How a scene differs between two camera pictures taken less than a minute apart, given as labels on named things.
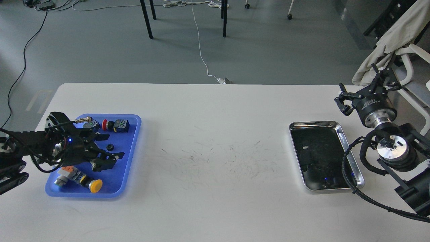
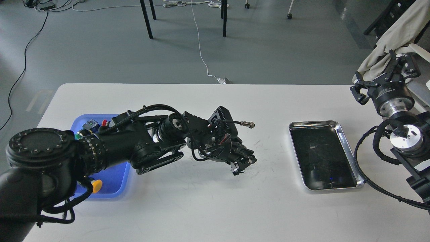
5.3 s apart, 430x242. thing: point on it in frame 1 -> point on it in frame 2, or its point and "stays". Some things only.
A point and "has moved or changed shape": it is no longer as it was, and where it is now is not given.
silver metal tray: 318,146 stays
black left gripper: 71,144 -> 217,138
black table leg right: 224,10 stays
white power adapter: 222,81 stays
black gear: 110,147 has moved or changed shape
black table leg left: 146,16 stays
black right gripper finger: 344,96 -> 360,84
